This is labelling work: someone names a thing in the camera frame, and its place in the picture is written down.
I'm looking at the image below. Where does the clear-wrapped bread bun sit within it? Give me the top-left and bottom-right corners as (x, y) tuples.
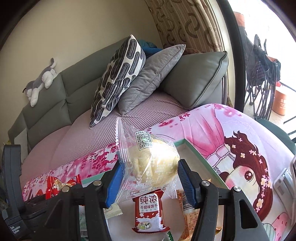
(115, 117), (181, 208)

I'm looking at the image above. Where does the red shiny snack packet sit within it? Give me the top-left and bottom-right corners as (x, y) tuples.
(59, 174), (82, 189)
(45, 176), (62, 200)

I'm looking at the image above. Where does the orange-print snack packet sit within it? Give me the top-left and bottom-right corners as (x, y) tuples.
(177, 189), (201, 241)

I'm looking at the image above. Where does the beige patterned curtain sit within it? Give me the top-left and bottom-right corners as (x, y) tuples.
(144, 0), (228, 52)

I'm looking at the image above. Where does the white box with teal rim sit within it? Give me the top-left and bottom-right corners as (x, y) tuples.
(82, 138), (228, 241)

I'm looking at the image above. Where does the orange bucket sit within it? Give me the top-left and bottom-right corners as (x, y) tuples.
(272, 86), (287, 115)

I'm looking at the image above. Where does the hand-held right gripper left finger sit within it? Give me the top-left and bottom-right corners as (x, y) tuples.
(33, 162), (124, 241)

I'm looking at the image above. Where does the grey pillow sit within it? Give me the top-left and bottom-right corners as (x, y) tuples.
(118, 44), (186, 116)

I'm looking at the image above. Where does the dark green chair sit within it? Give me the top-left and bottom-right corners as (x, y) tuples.
(257, 119), (296, 149)

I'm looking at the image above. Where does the grey and white plush toy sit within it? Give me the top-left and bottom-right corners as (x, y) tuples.
(22, 58), (57, 107)

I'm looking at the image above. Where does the red milk biscuit packet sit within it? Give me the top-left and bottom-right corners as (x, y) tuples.
(132, 189), (171, 233)

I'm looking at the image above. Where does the blue cloth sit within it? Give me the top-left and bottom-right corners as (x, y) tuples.
(139, 39), (163, 56)

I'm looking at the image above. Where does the pink textured sofa cover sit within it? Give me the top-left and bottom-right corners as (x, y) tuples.
(20, 91), (192, 183)

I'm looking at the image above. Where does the grey sofa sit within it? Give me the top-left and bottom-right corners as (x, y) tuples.
(8, 38), (229, 153)

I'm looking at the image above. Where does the light grey cushion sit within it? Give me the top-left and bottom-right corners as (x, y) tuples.
(14, 128), (29, 160)

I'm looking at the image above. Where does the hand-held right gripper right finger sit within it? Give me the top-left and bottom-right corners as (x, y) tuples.
(178, 159), (270, 241)

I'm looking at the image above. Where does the printed pink blanket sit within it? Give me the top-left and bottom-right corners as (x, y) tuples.
(20, 103), (296, 241)

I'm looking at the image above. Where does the black and white patterned pillow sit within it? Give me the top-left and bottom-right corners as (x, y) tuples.
(90, 35), (147, 128)

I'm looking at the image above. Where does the black door frame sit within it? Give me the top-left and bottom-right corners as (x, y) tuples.
(218, 0), (245, 114)

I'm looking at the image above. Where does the black folding chair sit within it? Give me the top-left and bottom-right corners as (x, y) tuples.
(244, 34), (281, 121)

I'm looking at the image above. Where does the silver device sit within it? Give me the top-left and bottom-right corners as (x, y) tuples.
(273, 156), (296, 200)

